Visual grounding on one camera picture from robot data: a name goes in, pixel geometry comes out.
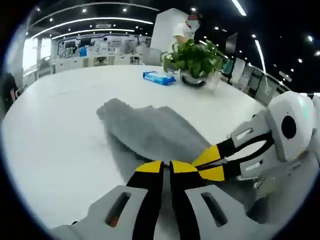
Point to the grey towel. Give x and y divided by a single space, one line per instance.
155 130

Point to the clear plastic cup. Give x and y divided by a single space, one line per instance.
214 80

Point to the green potted plant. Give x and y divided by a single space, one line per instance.
195 58

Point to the blue wet wipes packet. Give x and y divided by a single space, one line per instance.
158 78

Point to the grey office chair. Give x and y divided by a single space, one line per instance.
153 57

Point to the blue box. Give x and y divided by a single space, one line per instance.
83 52

